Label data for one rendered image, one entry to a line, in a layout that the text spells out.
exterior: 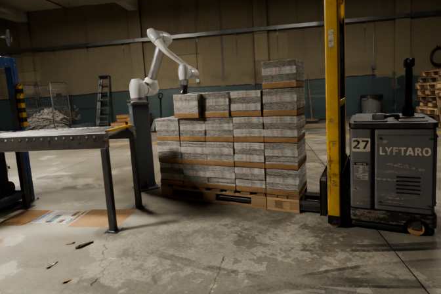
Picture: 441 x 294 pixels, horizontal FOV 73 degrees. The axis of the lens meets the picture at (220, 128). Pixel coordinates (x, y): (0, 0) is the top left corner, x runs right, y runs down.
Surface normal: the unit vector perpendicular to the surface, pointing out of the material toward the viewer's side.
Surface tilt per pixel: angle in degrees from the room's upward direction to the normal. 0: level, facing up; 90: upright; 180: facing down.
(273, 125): 90
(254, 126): 89
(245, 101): 90
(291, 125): 90
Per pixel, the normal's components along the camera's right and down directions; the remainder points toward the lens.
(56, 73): -0.14, 0.12
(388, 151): -0.44, 0.13
